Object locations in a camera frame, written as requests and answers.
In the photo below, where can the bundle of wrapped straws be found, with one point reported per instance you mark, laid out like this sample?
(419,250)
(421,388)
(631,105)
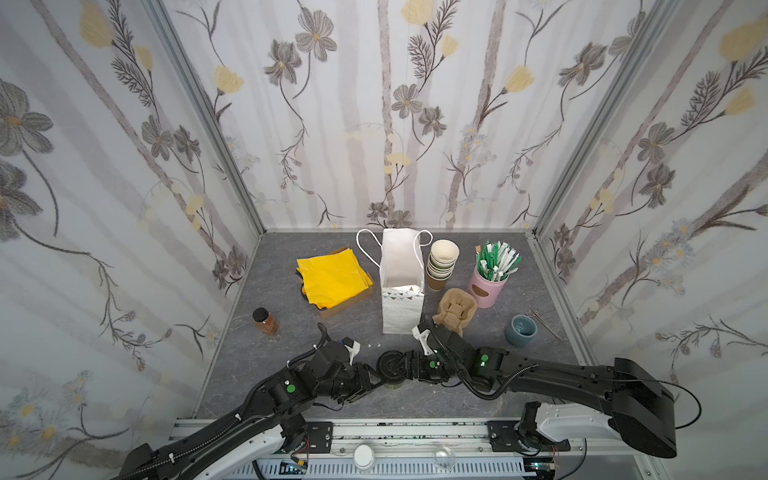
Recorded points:
(496,261)

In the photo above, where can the black cup lid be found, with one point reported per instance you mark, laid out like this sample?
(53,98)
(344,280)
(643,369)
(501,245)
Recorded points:
(391,367)

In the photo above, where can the aluminium mounting rail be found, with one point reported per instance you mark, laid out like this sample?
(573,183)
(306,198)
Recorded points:
(446,448)

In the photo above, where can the stack of paper cups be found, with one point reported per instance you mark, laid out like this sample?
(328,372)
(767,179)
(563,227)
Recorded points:
(441,262)

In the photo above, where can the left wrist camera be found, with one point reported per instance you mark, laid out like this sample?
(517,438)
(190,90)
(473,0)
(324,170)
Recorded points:
(352,347)

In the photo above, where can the pink straw holder cup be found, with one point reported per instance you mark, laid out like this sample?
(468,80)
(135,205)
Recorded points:
(484,292)

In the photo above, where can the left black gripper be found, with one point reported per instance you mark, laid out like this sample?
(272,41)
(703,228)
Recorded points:
(358,372)

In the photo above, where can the brown pulp cup carrier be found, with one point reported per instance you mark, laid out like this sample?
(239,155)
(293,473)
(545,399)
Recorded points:
(456,309)

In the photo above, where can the teal ceramic cup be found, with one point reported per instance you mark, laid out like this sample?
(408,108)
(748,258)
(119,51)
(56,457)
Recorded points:
(520,331)

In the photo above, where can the brown cardboard napkin tray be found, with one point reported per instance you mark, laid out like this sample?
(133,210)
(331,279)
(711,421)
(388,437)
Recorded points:
(328,313)

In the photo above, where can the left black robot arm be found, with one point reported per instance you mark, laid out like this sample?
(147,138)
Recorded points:
(270,416)

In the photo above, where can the white paper bag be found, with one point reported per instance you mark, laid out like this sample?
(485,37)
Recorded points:
(401,273)

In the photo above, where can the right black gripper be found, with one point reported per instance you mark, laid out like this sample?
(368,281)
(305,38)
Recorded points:
(411,364)

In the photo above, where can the amber spice bottle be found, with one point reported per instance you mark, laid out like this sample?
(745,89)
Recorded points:
(265,321)

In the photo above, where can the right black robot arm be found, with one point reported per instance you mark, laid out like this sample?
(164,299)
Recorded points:
(637,406)

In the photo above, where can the yellow napkin stack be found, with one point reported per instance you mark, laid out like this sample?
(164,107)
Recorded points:
(330,280)

